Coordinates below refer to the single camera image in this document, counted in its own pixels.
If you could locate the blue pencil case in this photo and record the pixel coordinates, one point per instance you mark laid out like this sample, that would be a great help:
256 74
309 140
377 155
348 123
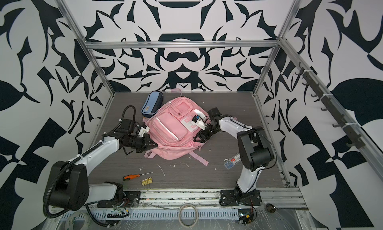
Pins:
152 104

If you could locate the white slotted cable duct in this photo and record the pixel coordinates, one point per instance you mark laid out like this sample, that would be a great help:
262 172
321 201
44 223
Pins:
161 214

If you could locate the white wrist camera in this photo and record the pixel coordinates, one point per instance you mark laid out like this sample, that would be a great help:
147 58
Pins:
143 131
199 121

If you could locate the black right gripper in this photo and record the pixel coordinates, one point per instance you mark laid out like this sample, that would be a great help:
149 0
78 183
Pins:
202 135

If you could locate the clear tape roll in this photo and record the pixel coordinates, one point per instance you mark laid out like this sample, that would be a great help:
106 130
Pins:
188 212

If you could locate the grey wall hook rail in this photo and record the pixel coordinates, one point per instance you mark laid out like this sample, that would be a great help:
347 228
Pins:
332 106

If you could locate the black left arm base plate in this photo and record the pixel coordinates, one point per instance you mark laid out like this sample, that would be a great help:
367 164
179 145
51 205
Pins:
127 200

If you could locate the small yellow wooden block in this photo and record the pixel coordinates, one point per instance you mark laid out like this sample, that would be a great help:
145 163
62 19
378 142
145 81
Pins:
147 181

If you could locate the pink student backpack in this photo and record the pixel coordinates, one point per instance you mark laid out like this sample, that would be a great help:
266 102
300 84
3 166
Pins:
173 130

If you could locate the small green circuit board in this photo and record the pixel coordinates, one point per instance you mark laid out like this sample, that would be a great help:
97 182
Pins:
246 216

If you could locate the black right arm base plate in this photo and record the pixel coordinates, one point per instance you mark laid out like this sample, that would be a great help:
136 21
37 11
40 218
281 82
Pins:
236 198

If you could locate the orange handled screwdriver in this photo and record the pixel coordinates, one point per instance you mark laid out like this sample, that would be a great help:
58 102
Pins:
134 176

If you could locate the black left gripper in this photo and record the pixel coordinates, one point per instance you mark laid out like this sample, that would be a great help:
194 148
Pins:
146 146

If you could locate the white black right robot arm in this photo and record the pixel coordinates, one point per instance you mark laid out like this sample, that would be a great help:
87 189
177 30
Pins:
256 152

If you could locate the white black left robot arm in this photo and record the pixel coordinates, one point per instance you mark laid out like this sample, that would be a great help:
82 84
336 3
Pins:
68 187

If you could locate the aluminium frame crossbar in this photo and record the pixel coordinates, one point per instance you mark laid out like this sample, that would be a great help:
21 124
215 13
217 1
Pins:
179 44

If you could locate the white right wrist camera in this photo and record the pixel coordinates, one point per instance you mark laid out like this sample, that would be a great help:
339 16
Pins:
199 121

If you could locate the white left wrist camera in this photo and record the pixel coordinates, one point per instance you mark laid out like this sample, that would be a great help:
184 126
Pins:
143 131

